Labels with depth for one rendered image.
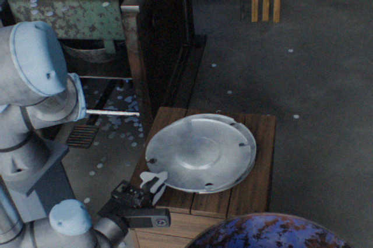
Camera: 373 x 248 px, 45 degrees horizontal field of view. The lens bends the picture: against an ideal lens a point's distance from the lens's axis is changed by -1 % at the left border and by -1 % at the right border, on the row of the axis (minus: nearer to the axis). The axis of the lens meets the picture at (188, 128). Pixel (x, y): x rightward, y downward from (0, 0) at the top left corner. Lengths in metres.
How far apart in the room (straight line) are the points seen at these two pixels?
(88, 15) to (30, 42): 0.88
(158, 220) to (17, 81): 0.52
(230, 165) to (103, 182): 0.69
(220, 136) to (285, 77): 0.95
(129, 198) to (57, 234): 0.23
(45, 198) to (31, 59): 0.65
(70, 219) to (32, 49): 0.37
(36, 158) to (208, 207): 0.46
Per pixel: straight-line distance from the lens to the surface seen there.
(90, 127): 1.77
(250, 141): 1.31
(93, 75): 1.77
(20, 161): 1.21
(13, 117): 1.13
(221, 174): 1.20
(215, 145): 1.27
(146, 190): 1.11
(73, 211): 0.95
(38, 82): 0.71
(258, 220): 1.03
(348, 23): 2.67
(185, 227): 1.25
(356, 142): 1.90
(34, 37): 0.71
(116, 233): 1.06
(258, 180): 1.24
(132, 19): 1.45
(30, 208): 1.29
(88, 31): 1.60
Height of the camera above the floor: 1.28
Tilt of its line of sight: 42 degrees down
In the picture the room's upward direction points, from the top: 6 degrees counter-clockwise
